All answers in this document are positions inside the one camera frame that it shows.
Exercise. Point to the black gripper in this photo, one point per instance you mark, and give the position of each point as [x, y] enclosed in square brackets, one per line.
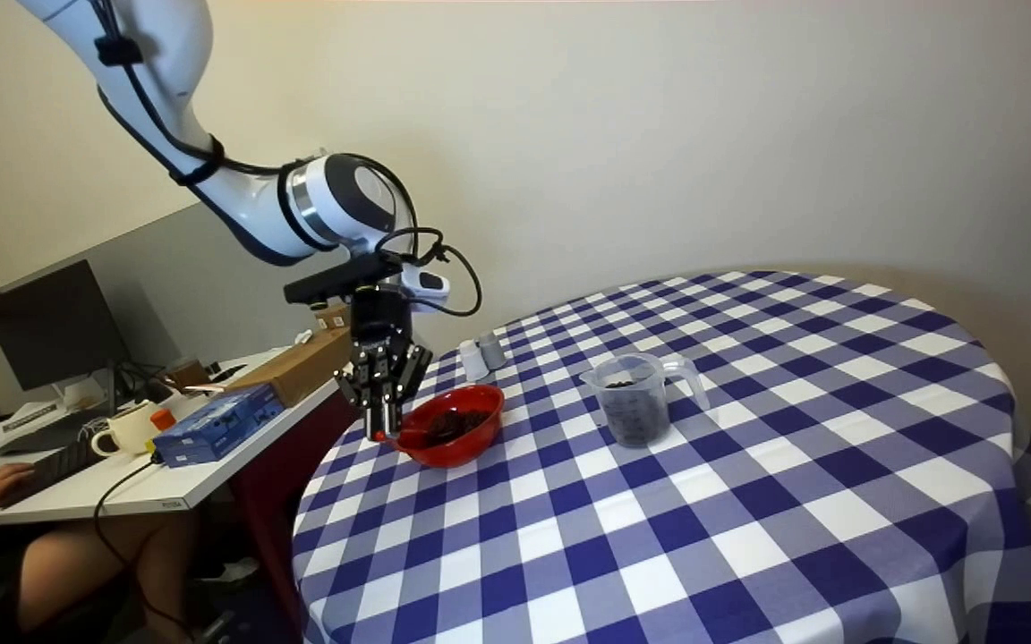
[376, 325]

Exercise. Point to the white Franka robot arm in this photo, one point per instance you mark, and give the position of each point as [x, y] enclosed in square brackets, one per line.
[251, 202]

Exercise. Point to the red plastic bowl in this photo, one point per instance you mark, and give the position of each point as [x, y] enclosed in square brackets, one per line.
[422, 453]

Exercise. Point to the clear plastic measuring cup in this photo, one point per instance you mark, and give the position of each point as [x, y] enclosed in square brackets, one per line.
[625, 372]

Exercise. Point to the dark coffee beans pile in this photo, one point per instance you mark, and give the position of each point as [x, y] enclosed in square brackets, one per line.
[639, 416]
[461, 423]

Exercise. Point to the brown cardboard box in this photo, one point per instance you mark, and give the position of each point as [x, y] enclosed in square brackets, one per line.
[304, 372]

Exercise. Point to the blue cardboard box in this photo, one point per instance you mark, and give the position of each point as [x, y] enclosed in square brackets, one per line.
[218, 429]

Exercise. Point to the small orange object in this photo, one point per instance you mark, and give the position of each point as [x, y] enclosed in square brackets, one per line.
[164, 416]

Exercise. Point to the white mug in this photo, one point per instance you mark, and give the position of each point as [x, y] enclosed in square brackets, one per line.
[127, 430]

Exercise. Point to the white office desk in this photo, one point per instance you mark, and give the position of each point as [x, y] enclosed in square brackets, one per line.
[75, 487]

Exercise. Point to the black computer monitor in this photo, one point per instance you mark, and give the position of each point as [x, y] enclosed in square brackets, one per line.
[54, 329]

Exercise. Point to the black keyboard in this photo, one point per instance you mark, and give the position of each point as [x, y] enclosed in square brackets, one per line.
[54, 468]

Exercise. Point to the person's bare leg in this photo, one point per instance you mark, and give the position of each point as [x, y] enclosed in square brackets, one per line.
[75, 561]

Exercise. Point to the blue white checkered tablecloth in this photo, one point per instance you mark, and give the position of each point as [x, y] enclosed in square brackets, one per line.
[779, 477]

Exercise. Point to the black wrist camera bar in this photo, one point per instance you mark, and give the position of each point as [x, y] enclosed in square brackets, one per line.
[337, 282]

